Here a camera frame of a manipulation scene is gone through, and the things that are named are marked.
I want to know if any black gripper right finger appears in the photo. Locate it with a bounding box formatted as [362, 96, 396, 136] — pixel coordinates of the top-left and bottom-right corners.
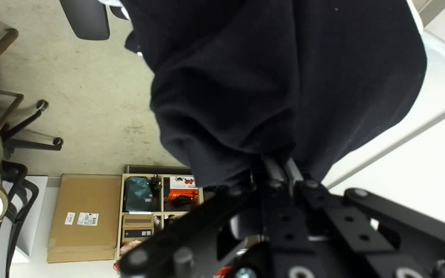
[283, 158, 445, 260]

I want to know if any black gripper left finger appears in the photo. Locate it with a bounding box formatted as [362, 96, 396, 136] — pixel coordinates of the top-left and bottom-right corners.
[118, 158, 288, 278]

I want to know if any black cloth garment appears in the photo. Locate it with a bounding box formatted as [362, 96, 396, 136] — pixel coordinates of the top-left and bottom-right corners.
[119, 0, 430, 189]

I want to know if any orange object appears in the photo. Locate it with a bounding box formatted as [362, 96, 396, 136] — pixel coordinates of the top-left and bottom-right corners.
[166, 187, 201, 209]

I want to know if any teal box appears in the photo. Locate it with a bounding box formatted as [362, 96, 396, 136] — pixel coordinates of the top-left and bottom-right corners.
[124, 175, 157, 215]

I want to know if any flat cardboard box with labels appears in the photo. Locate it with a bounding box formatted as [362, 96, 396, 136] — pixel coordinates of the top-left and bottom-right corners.
[47, 173, 124, 266]

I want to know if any white box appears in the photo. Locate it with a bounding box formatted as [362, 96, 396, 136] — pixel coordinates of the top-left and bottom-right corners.
[11, 173, 50, 260]

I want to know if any chair base with castors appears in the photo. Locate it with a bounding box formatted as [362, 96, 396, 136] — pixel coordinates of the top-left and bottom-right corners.
[0, 88, 65, 161]

